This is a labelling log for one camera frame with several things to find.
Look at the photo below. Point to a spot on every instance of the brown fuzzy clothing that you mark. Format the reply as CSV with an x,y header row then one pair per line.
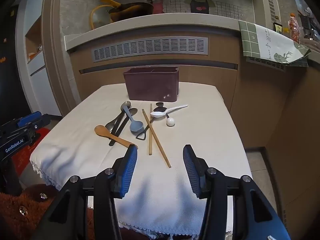
x,y
20,220

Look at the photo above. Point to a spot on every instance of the wooden spoon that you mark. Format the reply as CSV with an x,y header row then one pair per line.
x,y
101,130

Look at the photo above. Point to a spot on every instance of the long grey vent grille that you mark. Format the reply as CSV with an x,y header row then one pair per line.
x,y
150,48

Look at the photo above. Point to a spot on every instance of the white shelf cabinet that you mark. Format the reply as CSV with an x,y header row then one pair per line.
x,y
37,75

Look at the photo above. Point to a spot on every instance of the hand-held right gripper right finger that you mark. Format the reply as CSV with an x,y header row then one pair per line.
x,y
192,172

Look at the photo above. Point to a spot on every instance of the orange plastic bottle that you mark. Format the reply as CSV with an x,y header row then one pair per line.
x,y
294,27

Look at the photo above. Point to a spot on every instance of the white plastic spoon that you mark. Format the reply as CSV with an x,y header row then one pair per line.
x,y
158,113

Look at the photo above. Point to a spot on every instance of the dark steel utensil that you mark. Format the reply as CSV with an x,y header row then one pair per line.
x,y
122,127

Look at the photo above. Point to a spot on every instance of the small grey vent grille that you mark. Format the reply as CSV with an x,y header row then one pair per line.
x,y
265,63

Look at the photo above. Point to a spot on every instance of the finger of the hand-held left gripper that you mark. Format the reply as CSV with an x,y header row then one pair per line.
x,y
30,118
42,124

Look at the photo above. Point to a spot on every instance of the white tablecloth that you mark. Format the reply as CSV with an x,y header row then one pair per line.
x,y
200,135

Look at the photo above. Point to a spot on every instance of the green checked cloth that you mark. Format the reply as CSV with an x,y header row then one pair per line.
x,y
265,42

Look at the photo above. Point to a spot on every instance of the black spoon with white ball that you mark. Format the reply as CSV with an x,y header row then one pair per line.
x,y
170,122

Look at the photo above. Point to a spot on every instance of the glass lid with yellow rim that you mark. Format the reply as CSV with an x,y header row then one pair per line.
x,y
96,17

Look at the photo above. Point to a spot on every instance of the dish rack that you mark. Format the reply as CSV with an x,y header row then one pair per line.
x,y
311,30

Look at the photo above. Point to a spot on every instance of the steel spoon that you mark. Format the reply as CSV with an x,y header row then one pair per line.
x,y
125,106

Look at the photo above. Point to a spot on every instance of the wall vent grille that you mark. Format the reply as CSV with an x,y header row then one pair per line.
x,y
270,6

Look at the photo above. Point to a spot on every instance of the wooden chopstick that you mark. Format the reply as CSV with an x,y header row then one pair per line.
x,y
150,140
157,140

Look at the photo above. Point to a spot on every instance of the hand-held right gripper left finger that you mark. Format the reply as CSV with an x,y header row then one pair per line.
x,y
128,170

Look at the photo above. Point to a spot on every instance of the maroon plastic utensil holder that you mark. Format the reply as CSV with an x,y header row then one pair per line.
x,y
152,85

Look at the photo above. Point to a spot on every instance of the wooden kitchen counter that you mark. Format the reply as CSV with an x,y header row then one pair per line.
x,y
262,105

